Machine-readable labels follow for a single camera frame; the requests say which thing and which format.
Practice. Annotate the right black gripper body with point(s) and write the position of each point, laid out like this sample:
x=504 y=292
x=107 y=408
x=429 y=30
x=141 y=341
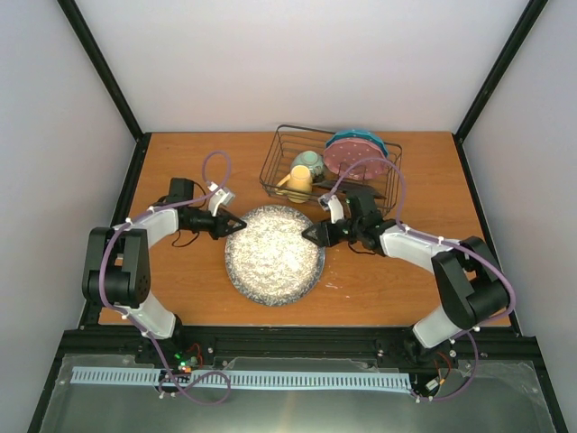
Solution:
x=336 y=237

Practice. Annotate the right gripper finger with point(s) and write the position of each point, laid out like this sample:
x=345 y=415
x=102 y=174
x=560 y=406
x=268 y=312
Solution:
x=315 y=238
x=317 y=229

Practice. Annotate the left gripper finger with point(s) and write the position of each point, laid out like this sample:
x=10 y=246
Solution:
x=230 y=219
x=234 y=228

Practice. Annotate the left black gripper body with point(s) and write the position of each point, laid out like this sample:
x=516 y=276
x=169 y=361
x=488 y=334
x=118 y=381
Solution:
x=215 y=231

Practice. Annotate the black rimmed cream plate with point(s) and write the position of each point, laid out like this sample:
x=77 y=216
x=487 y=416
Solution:
x=347 y=186

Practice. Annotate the yellow mug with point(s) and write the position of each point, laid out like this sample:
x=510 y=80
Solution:
x=297 y=185

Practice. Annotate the grey speckled large plate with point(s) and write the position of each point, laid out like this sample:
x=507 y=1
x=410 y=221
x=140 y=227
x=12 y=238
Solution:
x=269 y=261

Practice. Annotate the black wire dish rack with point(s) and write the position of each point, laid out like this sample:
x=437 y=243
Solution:
x=290 y=140

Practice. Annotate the green ceramic bowl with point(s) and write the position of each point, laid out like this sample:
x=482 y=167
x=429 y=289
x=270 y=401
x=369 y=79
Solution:
x=312 y=160

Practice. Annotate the pink plate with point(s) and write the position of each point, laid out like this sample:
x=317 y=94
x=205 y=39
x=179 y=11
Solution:
x=359 y=159

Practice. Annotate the blue dotted plate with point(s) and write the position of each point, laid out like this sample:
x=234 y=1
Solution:
x=362 y=134

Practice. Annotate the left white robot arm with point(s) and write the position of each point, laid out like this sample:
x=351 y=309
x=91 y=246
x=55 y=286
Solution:
x=117 y=270

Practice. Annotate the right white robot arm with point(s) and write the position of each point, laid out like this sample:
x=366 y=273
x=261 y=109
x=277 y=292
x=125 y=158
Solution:
x=471 y=286

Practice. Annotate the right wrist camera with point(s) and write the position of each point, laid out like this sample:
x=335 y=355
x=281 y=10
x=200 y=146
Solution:
x=331 y=204

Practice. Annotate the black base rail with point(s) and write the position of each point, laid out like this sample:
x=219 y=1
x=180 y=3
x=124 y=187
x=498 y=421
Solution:
x=377 y=346

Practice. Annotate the light blue cable duct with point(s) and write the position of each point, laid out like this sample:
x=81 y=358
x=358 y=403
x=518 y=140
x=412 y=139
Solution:
x=246 y=380

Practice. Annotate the left black frame post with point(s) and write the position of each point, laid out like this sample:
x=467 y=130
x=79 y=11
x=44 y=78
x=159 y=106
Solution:
x=90 y=46

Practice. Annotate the black frame post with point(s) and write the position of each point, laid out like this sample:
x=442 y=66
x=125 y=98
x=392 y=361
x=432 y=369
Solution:
x=508 y=52
x=90 y=46

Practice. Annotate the right black frame post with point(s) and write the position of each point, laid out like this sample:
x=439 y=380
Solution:
x=508 y=52

